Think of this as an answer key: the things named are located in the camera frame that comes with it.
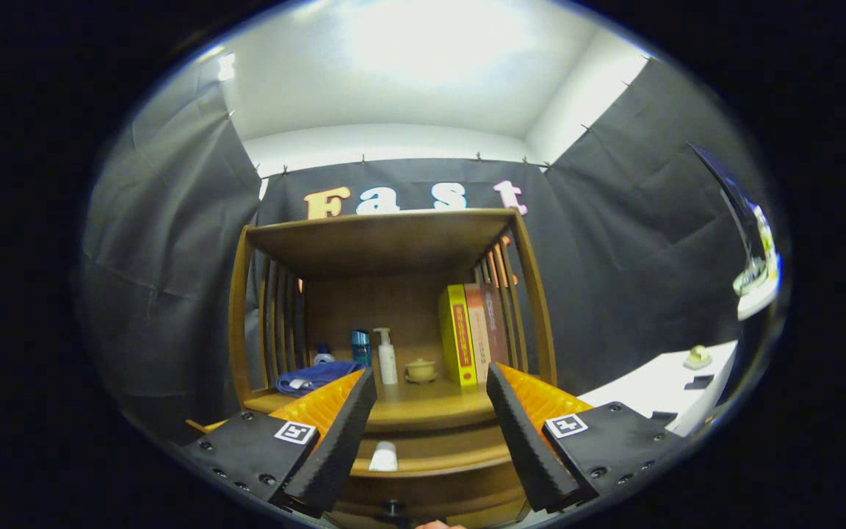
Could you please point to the yellow book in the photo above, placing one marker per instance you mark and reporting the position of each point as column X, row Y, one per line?
column 452, row 338

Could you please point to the white side table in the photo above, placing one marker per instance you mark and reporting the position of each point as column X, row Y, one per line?
column 651, row 382

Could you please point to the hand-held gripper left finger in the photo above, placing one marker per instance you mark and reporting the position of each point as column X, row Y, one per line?
column 338, row 437

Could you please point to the white green tube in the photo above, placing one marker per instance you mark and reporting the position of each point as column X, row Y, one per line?
column 384, row 457

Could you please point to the beige orange-spined book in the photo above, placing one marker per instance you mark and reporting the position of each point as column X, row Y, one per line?
column 480, row 338

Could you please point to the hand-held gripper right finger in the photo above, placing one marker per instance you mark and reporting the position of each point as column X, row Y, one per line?
column 526, row 441

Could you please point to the brown book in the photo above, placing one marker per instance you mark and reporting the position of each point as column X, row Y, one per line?
column 498, row 327

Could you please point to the pale green small object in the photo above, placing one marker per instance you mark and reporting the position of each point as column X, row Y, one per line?
column 697, row 358

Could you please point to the black block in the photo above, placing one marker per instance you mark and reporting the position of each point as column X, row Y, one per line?
column 699, row 382
column 662, row 418

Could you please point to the white pump bottle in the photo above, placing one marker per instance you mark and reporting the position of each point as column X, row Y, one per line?
column 388, row 364

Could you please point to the black drawer knob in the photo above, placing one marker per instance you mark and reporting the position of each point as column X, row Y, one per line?
column 393, row 510

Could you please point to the wooden drawer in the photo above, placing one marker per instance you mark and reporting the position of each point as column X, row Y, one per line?
column 441, row 491

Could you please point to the blue folded towel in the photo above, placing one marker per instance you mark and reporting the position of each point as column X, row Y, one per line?
column 313, row 378

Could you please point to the beige lidded teacup with saucer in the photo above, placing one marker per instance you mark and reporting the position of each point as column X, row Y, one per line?
column 420, row 370

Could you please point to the small white blue-capped bottle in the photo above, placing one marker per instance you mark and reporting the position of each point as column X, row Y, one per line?
column 324, row 356

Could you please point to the wooden cabinet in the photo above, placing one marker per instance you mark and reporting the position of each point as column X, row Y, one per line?
column 386, row 308

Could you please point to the tall blue bottle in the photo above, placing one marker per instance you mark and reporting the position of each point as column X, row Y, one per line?
column 360, row 349

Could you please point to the white bowl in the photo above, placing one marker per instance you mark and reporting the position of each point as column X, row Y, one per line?
column 750, row 279

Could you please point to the wooden countertop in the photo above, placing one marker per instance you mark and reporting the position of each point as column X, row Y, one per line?
column 430, row 404

